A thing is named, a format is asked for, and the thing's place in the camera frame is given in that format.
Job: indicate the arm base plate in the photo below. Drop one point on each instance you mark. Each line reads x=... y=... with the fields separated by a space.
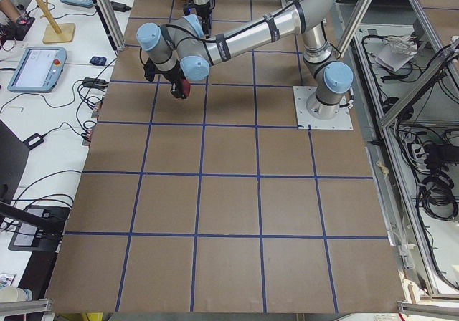
x=313 y=115

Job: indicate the aluminium frame post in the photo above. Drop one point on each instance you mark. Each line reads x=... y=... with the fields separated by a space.
x=110 y=24

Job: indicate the dark red apple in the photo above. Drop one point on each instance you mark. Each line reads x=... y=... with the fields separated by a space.
x=183 y=89

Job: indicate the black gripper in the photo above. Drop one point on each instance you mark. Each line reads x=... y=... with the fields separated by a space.
x=171 y=76
x=204 y=16

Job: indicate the wooden mug tree stand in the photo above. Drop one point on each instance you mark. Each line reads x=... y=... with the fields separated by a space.
x=54 y=32

